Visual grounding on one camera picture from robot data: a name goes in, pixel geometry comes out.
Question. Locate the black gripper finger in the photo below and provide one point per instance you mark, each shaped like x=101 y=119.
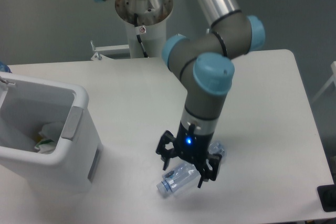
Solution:
x=167 y=154
x=208 y=168

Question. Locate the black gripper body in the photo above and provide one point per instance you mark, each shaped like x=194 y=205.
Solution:
x=192 y=147

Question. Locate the clear plastic water bottle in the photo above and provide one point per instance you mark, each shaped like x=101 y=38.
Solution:
x=179 y=179

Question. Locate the white paper wrapper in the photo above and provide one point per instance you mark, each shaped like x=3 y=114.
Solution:
x=52 y=130

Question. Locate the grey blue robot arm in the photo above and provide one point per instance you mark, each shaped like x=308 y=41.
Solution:
x=203 y=66

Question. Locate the white plastic trash can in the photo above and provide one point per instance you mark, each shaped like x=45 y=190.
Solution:
x=28 y=103

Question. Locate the yellow green trash in can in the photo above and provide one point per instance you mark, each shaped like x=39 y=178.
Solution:
x=45 y=146

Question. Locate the black clamp at table edge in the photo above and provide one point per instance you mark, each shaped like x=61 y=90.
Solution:
x=327 y=197

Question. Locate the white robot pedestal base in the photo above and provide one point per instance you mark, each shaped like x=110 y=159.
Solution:
x=145 y=24

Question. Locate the white frame at right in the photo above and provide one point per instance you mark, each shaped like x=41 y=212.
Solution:
x=326 y=85

